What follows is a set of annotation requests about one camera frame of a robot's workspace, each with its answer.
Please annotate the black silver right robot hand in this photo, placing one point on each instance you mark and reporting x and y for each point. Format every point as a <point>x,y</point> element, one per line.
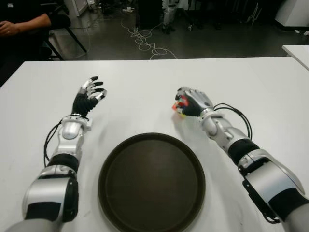
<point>198,101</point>

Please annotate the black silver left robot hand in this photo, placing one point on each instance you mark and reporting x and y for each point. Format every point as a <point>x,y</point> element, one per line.
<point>82,105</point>

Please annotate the multicoloured Rubik's cube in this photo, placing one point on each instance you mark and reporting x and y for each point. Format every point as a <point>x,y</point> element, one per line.
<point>178,106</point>

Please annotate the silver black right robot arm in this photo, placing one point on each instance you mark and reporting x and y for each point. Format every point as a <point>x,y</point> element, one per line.
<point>265,183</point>

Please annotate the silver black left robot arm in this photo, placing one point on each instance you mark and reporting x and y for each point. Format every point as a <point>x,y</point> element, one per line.
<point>51,193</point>

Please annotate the dark brown round plate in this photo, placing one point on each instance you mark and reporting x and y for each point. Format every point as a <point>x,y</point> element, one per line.
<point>152,183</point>

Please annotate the black metal chair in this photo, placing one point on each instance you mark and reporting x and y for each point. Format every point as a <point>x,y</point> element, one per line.
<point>70,33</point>

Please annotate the seated person in black shirt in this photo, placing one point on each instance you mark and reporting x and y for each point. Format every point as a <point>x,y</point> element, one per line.
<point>21,46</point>

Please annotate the silver white humanoid robot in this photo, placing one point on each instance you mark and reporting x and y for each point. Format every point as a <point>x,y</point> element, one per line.
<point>169,14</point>

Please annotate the white glass-fronted cabinet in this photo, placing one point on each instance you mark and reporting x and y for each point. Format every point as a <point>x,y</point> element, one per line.
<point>74,7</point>

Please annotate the black cabinet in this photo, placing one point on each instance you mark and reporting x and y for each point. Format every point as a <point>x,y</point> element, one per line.
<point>150,13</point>

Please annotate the white side table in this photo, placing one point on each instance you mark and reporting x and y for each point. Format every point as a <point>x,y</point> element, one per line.
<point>298,54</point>

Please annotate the white black-based cabinet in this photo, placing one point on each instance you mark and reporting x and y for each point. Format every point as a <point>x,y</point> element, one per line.
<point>293,10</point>

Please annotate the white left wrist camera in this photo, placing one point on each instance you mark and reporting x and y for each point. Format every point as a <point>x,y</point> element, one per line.
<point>88,124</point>

